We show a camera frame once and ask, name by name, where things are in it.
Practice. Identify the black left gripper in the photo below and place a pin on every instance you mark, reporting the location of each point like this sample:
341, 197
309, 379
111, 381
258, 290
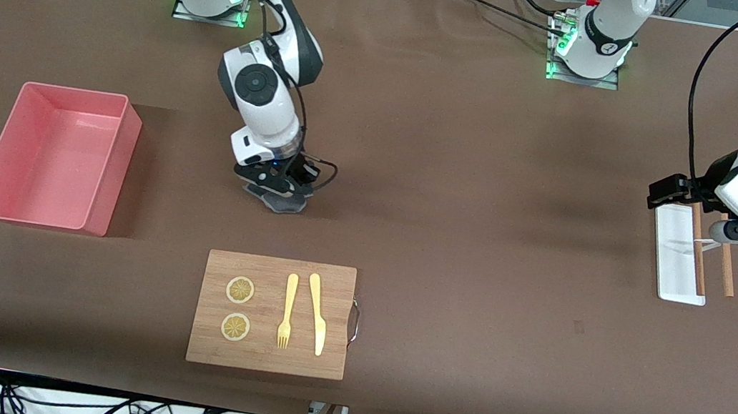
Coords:
706, 183

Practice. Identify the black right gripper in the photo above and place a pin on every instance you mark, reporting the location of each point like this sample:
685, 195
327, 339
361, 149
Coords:
302, 172

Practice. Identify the dark grey cloth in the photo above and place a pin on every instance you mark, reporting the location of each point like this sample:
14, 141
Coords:
284, 205

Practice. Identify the white rectangular tray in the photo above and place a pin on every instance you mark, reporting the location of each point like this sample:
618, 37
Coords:
673, 264

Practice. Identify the brown wooden stick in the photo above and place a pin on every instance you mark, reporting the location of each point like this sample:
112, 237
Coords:
698, 271
727, 275

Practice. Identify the yellow plastic fork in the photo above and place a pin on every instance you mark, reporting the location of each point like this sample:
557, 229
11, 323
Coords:
289, 297

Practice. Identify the lemon slice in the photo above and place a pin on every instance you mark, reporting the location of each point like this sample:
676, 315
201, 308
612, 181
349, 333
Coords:
240, 290
235, 327

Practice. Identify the yellow plastic knife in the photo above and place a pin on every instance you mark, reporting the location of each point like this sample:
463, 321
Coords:
317, 315

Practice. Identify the wooden cutting board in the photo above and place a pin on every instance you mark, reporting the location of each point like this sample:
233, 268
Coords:
264, 358

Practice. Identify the pink plastic bin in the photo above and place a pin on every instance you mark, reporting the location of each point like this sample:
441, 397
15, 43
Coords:
54, 159

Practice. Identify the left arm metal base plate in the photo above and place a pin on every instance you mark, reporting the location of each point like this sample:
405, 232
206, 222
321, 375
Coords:
614, 84

